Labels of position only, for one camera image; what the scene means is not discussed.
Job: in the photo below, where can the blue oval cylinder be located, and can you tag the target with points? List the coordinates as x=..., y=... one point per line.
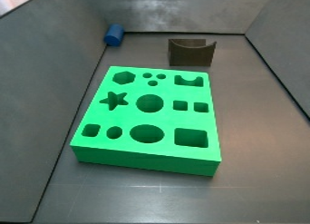
x=114, y=35

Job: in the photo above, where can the dark curved cradle fixture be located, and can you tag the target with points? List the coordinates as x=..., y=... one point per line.
x=190, y=52

